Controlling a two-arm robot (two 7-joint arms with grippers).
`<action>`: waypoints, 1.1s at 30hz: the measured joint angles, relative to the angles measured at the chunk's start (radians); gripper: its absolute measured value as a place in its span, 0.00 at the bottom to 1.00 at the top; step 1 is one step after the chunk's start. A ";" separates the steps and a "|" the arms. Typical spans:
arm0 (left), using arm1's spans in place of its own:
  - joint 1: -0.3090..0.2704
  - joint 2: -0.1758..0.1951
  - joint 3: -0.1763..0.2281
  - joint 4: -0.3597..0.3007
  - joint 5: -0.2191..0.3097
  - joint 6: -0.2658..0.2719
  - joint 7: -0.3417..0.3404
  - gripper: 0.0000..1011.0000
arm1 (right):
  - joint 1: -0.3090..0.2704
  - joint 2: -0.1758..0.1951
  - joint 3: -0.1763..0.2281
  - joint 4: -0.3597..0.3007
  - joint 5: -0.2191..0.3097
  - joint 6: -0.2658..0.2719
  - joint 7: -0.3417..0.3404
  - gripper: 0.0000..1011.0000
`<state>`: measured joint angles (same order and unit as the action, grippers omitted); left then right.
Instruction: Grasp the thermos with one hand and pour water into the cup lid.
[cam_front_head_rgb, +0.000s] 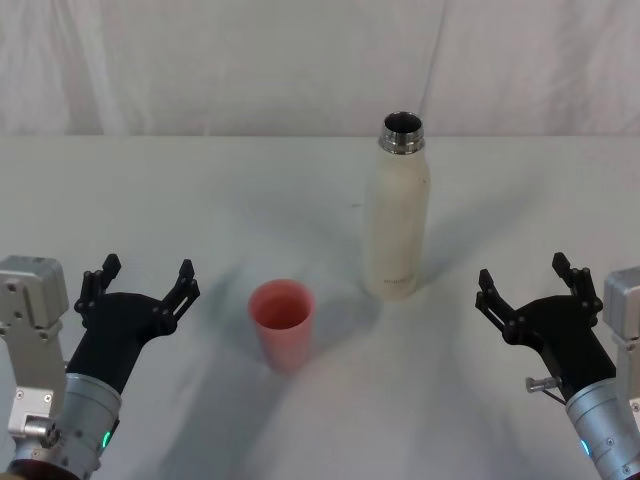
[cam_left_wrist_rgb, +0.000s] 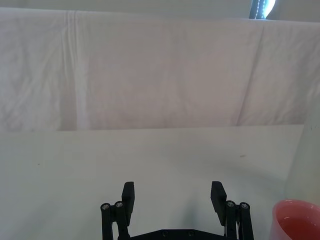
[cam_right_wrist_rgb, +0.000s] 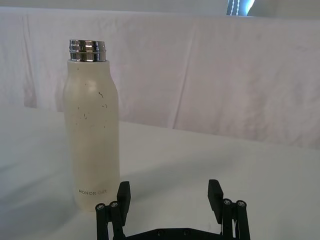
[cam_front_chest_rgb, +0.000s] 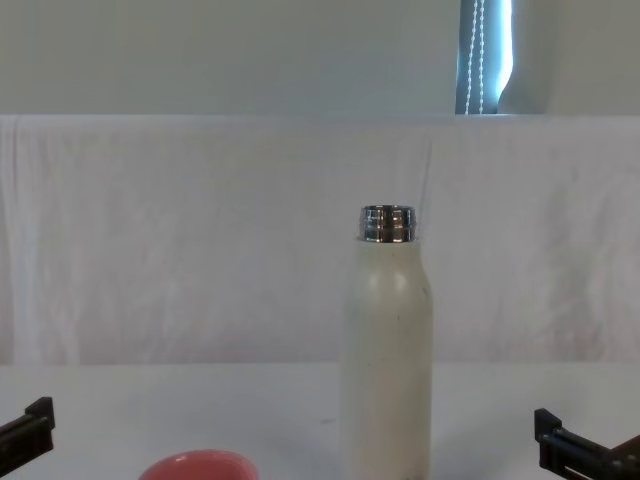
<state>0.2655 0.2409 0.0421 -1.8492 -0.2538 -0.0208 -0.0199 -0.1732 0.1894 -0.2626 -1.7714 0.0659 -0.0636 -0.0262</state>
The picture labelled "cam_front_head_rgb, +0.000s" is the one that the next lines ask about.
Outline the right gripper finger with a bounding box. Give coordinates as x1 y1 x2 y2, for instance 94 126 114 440
551 252 604 322
474 268 527 346

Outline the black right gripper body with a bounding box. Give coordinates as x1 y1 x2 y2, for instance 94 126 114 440
508 295 618 402

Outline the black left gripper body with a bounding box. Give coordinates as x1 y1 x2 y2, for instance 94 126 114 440
65 292 169 397

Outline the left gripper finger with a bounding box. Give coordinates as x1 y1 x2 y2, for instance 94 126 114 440
151 258 201 335
73 253 123 327

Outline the white tablecloth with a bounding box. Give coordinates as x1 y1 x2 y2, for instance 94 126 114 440
0 133 640 480

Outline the pink plastic cup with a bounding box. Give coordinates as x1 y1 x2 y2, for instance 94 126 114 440
248 279 316 374

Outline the cream vacuum bottle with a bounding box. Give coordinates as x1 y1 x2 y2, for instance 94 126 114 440
362 111 432 302

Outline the white curtain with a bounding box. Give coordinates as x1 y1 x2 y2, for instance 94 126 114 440
0 0 640 139

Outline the thin cable with silver plug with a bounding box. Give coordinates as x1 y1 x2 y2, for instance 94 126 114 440
524 376 569 402

